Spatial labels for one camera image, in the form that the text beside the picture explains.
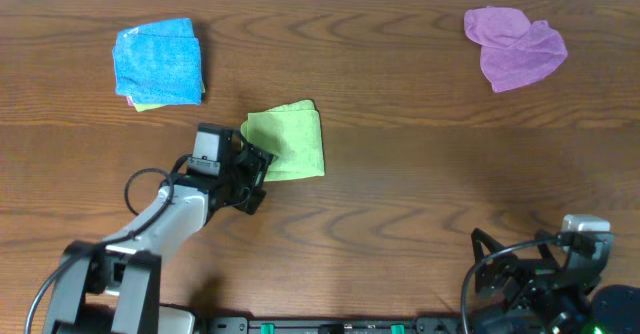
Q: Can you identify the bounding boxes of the green microfiber cloth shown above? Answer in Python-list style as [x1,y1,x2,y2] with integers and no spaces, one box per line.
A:
[240,99,325,182]

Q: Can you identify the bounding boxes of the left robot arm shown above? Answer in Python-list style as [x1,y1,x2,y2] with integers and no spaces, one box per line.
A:
[25,124,273,334]

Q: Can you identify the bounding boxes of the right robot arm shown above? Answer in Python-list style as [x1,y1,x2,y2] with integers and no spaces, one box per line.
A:
[460,228,639,333]

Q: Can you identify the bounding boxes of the light green folded cloth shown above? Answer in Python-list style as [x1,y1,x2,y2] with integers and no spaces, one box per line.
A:
[121,81,205,112]

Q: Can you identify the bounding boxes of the blue folded cloth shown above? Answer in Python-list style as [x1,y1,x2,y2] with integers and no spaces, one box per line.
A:
[112,18,204,105]

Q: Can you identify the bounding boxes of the purple crumpled cloth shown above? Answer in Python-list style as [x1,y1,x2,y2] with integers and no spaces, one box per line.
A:
[463,7,568,93]

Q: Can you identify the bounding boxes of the right black cable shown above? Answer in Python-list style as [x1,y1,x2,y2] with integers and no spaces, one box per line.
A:
[459,231,596,334]

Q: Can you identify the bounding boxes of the black cable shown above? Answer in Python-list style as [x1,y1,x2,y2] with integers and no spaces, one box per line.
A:
[459,231,596,334]
[23,153,201,334]

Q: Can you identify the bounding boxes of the left black cable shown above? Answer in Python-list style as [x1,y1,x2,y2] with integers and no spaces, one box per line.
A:
[23,153,201,334]

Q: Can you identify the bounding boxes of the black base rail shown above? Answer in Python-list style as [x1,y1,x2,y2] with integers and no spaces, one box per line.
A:
[194,316,464,334]

